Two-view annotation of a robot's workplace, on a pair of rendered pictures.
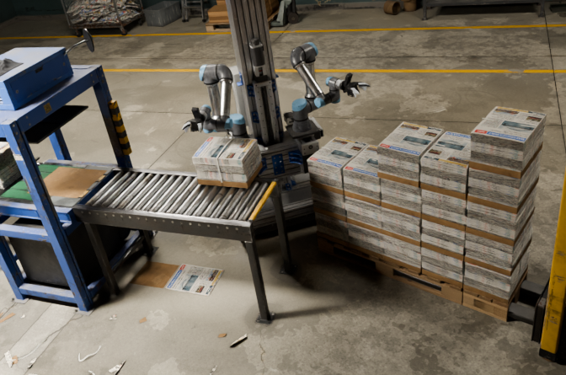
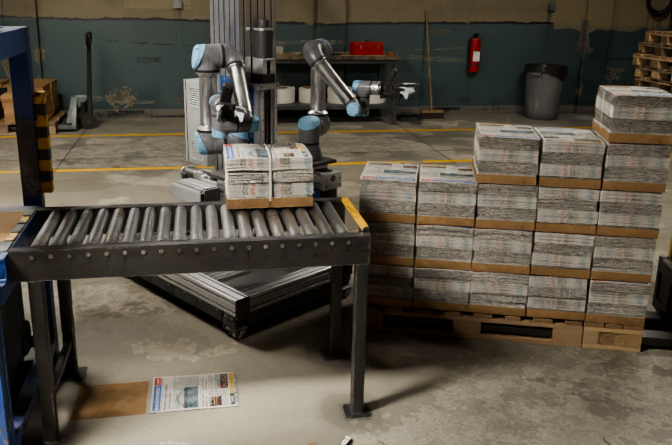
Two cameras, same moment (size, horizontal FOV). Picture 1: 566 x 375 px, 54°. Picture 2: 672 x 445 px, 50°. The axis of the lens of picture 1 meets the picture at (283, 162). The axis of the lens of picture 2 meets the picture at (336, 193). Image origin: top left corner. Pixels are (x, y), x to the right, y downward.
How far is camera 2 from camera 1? 2.28 m
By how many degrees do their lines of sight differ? 35
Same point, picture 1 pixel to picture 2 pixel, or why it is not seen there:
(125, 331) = not seen: outside the picture
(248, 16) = not seen: outside the picture
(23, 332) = not seen: outside the picture
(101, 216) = (76, 261)
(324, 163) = (389, 178)
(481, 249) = (615, 254)
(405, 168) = (519, 161)
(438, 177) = (565, 164)
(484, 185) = (627, 163)
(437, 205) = (559, 205)
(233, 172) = (294, 180)
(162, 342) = not seen: outside the picture
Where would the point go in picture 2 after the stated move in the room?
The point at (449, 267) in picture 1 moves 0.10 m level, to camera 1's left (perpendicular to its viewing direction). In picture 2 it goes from (568, 294) to (555, 298)
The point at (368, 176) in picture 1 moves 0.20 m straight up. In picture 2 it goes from (460, 184) to (463, 144)
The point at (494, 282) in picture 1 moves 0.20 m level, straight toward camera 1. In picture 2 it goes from (628, 298) to (651, 316)
